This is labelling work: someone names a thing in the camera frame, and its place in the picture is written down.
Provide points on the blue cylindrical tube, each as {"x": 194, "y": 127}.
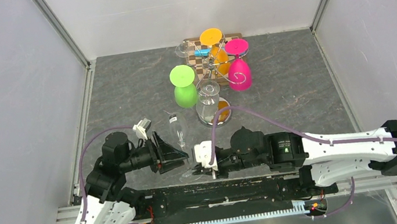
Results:
{"x": 202, "y": 52}

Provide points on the pink plastic wine glass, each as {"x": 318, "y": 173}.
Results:
{"x": 239, "y": 74}

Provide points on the green plastic wine glass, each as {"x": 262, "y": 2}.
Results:
{"x": 182, "y": 78}

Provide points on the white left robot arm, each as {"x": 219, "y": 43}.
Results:
{"x": 105, "y": 198}

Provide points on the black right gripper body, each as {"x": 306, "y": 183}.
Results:
{"x": 228, "y": 161}

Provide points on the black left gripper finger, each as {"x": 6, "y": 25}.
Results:
{"x": 170, "y": 165}
{"x": 166, "y": 152}

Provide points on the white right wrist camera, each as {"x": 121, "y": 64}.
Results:
{"x": 202, "y": 153}

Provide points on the clear wine glass back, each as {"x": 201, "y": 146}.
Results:
{"x": 184, "y": 49}

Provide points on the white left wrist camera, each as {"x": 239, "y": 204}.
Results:
{"x": 141, "y": 128}

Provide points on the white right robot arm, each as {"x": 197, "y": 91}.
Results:
{"x": 321, "y": 160}

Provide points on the clear wine glass front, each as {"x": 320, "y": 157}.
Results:
{"x": 208, "y": 99}

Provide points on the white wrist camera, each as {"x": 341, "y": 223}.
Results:
{"x": 202, "y": 153}
{"x": 141, "y": 128}

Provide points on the orange plastic wine glass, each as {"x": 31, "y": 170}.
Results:
{"x": 217, "y": 57}

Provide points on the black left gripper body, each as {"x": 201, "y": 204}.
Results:
{"x": 145, "y": 156}

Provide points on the clear wine glass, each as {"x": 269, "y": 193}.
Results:
{"x": 184, "y": 49}
{"x": 182, "y": 130}
{"x": 208, "y": 99}

